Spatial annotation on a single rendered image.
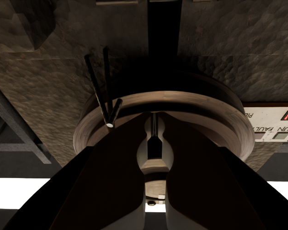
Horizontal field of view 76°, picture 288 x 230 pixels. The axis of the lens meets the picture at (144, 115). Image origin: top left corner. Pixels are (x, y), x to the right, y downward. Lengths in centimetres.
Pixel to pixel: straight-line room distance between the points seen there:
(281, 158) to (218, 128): 908
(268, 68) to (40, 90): 63
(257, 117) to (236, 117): 25
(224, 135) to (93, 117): 28
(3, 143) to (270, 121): 656
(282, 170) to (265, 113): 852
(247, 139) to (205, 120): 15
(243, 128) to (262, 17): 22
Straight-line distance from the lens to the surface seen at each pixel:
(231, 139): 46
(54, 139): 82
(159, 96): 35
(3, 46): 36
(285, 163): 944
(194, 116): 37
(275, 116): 70
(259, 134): 75
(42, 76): 59
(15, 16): 32
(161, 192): 50
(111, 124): 28
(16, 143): 652
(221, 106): 39
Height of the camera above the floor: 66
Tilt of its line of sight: 48 degrees up
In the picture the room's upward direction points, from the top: 176 degrees clockwise
